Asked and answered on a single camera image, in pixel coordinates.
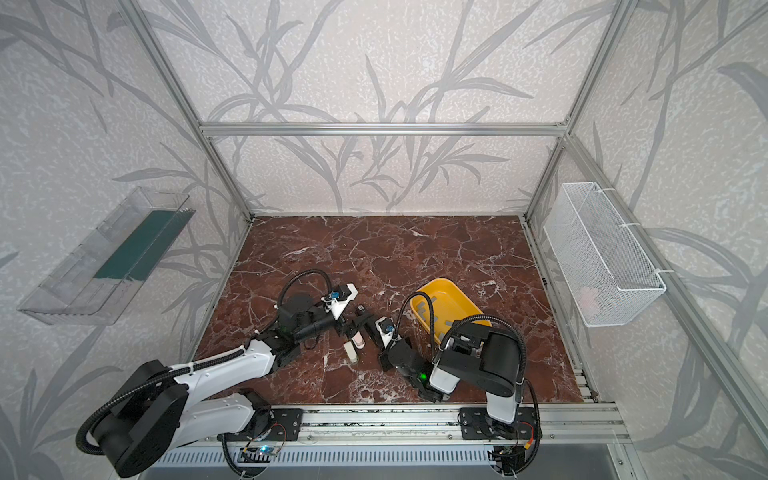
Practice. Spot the clear acrylic wall shelf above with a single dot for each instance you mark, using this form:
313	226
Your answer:
97	281

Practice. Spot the yellow plastic tray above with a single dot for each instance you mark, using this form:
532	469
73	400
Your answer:
449	302

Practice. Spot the white wire mesh basket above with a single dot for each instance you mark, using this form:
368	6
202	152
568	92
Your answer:
595	247

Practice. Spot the pink object in basket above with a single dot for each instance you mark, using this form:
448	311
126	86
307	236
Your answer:
588	302

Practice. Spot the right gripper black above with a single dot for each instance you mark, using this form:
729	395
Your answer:
390	349

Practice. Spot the pink mini stapler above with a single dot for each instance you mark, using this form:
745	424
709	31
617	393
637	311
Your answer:
358	340

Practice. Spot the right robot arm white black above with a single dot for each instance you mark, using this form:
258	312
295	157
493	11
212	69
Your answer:
468	346

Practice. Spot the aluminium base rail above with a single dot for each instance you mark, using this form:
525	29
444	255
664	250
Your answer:
433	424

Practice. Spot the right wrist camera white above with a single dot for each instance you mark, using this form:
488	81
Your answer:
386	330

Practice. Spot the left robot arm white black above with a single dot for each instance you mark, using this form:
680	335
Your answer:
160	408

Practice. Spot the black stapler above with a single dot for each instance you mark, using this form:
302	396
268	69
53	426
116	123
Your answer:
372	324

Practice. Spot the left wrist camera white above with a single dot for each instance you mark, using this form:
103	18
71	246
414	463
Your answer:
338	299

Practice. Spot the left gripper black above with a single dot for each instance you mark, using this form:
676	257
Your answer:
345	324

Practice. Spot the left circuit board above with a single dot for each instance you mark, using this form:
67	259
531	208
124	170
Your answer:
261	454

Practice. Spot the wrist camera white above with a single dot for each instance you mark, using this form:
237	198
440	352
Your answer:
386	330
338	299

